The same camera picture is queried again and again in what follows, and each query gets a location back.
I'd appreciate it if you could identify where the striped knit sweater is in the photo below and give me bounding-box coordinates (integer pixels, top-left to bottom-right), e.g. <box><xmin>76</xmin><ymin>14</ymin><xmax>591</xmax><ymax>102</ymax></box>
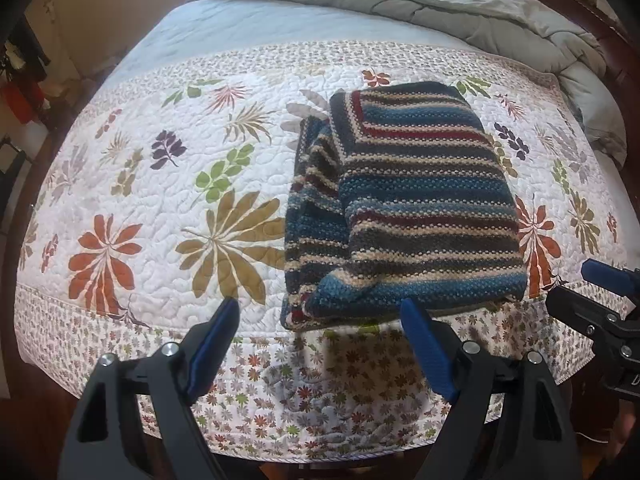
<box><xmin>281</xmin><ymin>81</ymin><xmax>527</xmax><ymax>330</ymax></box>

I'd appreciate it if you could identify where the dark wooden headboard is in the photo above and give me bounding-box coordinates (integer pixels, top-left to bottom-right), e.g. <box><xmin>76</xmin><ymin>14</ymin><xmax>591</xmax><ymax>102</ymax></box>
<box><xmin>538</xmin><ymin>0</ymin><xmax>639</xmax><ymax>203</ymax></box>

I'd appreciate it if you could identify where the black chair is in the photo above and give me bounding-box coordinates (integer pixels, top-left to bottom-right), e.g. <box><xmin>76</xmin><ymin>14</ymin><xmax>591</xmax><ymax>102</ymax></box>
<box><xmin>0</xmin><ymin>134</ymin><xmax>32</xmax><ymax>220</ymax></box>

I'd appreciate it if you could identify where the grey green comforter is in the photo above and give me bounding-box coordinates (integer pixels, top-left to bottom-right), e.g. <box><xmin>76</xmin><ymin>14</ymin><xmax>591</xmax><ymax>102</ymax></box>
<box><xmin>186</xmin><ymin>0</ymin><xmax>629</xmax><ymax>168</ymax></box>

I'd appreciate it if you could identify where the light blue bed sheet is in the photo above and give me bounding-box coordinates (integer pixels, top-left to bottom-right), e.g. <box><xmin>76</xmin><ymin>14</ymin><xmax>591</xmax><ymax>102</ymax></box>
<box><xmin>108</xmin><ymin>0</ymin><xmax>472</xmax><ymax>82</ymax></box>

